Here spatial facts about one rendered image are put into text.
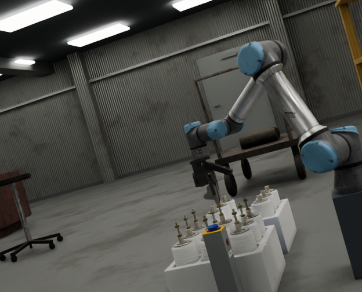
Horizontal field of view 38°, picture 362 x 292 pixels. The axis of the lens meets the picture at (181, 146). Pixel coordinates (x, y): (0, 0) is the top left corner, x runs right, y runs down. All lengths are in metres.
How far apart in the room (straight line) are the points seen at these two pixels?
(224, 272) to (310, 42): 10.19
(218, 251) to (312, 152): 0.46
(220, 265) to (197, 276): 0.20
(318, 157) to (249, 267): 0.48
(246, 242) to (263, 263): 0.10
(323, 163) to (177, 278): 0.71
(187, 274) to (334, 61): 10.04
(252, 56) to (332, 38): 9.97
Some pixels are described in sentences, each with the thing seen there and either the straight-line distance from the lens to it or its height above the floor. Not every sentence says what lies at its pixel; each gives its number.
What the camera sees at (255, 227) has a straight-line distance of 2.08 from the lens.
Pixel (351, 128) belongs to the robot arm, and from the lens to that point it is 1.93.
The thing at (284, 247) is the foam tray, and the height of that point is 0.03.
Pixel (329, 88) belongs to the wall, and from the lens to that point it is 11.76.
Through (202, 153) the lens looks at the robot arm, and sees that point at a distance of 2.18.
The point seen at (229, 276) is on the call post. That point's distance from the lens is 1.83.
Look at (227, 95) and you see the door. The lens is 11.84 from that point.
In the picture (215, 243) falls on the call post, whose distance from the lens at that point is 1.81.
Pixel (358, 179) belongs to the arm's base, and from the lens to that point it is 1.92.
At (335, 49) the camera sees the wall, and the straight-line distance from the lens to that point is 11.80.
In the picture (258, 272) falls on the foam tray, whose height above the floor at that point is 0.11.
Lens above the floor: 0.67
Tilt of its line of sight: 1 degrees down
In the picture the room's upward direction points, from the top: 16 degrees counter-clockwise
